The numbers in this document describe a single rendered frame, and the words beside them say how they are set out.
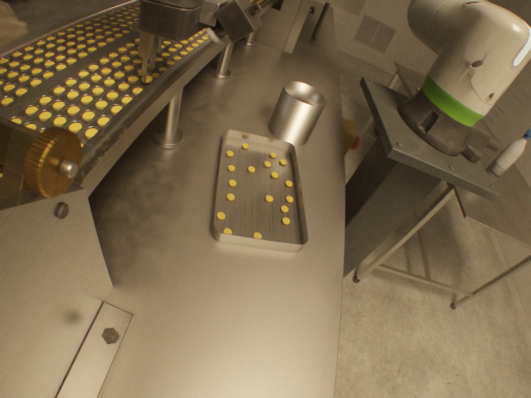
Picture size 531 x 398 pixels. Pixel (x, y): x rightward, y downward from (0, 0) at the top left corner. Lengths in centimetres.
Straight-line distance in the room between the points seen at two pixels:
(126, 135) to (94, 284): 13
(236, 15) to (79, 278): 23
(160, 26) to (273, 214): 28
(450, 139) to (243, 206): 37
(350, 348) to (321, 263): 97
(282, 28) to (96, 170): 81
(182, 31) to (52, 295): 21
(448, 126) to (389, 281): 119
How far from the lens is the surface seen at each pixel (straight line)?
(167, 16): 24
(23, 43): 42
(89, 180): 22
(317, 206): 45
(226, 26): 25
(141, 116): 27
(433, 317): 175
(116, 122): 25
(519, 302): 254
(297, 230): 41
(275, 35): 96
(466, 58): 52
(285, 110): 51
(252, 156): 48
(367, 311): 146
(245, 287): 34
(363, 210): 64
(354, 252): 77
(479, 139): 62
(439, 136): 54
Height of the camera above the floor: 110
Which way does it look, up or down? 44 degrees down
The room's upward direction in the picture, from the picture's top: 24 degrees clockwise
